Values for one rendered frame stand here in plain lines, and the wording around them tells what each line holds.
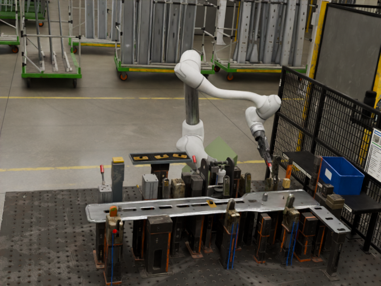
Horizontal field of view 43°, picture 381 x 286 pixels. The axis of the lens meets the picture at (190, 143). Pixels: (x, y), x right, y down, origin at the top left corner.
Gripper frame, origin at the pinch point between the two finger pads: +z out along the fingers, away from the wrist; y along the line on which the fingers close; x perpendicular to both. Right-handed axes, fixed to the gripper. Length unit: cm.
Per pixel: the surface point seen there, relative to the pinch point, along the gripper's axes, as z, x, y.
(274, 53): -562, 369, -444
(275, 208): 39.1, -10.7, 8.1
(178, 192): 19, -63, -2
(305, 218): 48.4, 4.1, 11.5
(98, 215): 34, -111, 5
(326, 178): 17.9, 35.6, 2.2
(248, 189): 18.5, -17.7, -4.2
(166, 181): 14, -71, 3
